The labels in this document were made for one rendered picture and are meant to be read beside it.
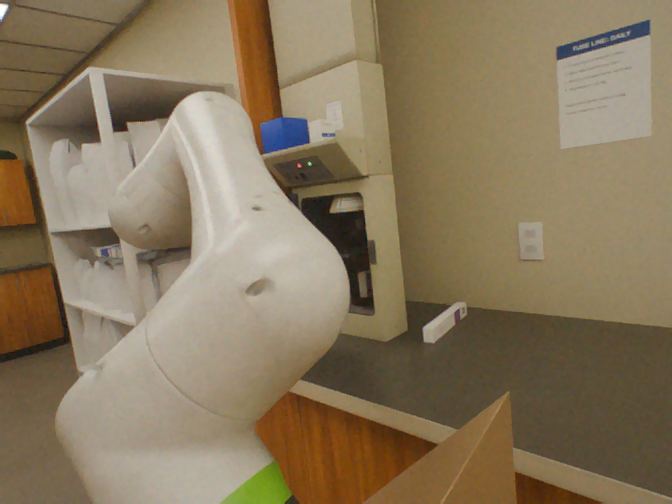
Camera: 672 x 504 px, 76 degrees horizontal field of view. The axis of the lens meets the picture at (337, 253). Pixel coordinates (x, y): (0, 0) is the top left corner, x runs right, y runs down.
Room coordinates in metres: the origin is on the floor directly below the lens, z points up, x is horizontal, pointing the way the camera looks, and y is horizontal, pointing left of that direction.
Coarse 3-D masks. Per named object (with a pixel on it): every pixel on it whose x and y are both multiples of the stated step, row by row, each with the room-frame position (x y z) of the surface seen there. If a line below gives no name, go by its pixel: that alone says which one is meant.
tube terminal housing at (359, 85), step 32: (352, 64) 1.19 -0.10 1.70; (288, 96) 1.38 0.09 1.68; (320, 96) 1.28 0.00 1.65; (352, 96) 1.20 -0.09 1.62; (384, 96) 1.26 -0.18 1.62; (352, 128) 1.21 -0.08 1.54; (384, 128) 1.25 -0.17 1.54; (384, 160) 1.24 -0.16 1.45; (320, 192) 1.32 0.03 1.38; (352, 192) 1.23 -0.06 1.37; (384, 192) 1.23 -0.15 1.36; (384, 224) 1.22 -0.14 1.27; (384, 256) 1.21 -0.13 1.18; (384, 288) 1.20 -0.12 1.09; (352, 320) 1.27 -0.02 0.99; (384, 320) 1.18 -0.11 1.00
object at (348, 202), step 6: (354, 192) 1.29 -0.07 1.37; (336, 198) 1.32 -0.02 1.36; (342, 198) 1.29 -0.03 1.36; (348, 198) 1.28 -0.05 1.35; (354, 198) 1.28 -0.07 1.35; (360, 198) 1.28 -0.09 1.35; (336, 204) 1.31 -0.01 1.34; (342, 204) 1.29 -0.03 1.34; (348, 204) 1.28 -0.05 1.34; (354, 204) 1.27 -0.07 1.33; (360, 204) 1.27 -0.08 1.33; (330, 210) 1.33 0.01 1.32; (336, 210) 1.30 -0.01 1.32; (342, 210) 1.28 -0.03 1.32; (348, 210) 1.27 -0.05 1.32; (354, 210) 1.26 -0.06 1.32
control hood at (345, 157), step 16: (304, 144) 1.18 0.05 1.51; (320, 144) 1.14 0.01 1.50; (336, 144) 1.11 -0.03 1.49; (352, 144) 1.14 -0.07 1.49; (272, 160) 1.30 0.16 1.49; (288, 160) 1.26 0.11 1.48; (336, 160) 1.16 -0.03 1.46; (352, 160) 1.14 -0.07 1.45; (336, 176) 1.22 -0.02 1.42; (352, 176) 1.19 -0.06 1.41
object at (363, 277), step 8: (352, 240) 1.32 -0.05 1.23; (360, 240) 1.31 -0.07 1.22; (368, 256) 1.31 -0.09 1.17; (352, 264) 1.33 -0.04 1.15; (360, 264) 1.31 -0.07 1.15; (368, 264) 1.31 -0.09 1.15; (352, 272) 1.33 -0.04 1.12; (360, 272) 1.31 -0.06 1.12; (368, 272) 1.31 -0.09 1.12; (352, 280) 1.34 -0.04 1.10; (360, 280) 1.31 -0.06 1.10; (368, 280) 1.31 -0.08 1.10; (360, 288) 1.31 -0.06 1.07; (368, 288) 1.31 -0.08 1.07; (360, 296) 1.31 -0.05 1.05; (368, 296) 1.31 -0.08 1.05
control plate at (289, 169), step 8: (296, 160) 1.24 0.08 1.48; (304, 160) 1.22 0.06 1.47; (312, 160) 1.21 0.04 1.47; (320, 160) 1.19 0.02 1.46; (280, 168) 1.31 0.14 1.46; (288, 168) 1.29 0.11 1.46; (296, 168) 1.27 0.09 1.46; (304, 168) 1.25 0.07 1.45; (312, 168) 1.24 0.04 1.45; (320, 168) 1.22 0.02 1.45; (288, 176) 1.33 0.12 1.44; (312, 176) 1.27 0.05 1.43; (320, 176) 1.25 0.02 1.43; (328, 176) 1.23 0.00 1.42
